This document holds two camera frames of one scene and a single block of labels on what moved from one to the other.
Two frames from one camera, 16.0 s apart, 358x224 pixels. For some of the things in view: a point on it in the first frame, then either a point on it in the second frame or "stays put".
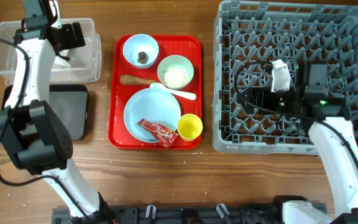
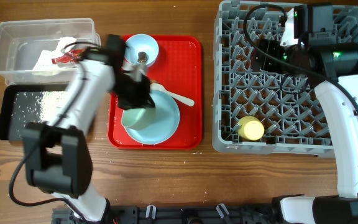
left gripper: [71, 42] → [141, 98]
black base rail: [271, 214] stays put
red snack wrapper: [165, 136] → [70, 56]
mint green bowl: [176, 71] → [139, 118]
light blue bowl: [137, 43] stays put
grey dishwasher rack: [339, 35] stays put
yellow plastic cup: [189, 127] → [250, 128]
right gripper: [263, 93] → [267, 65]
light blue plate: [153, 104] stays put
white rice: [176, 76] → [48, 104]
